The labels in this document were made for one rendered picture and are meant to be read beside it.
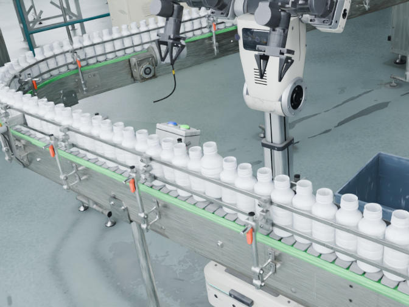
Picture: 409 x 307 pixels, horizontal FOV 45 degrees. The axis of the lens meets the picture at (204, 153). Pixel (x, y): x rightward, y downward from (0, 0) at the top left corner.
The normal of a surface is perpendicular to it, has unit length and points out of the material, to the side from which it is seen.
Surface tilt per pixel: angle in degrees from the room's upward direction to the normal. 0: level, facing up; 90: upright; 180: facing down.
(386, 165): 90
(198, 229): 90
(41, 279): 0
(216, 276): 31
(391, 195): 90
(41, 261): 0
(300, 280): 90
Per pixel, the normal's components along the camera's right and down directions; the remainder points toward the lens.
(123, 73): 0.50, 0.36
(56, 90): 0.81, 0.19
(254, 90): -0.66, 0.42
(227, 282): -0.44, -0.53
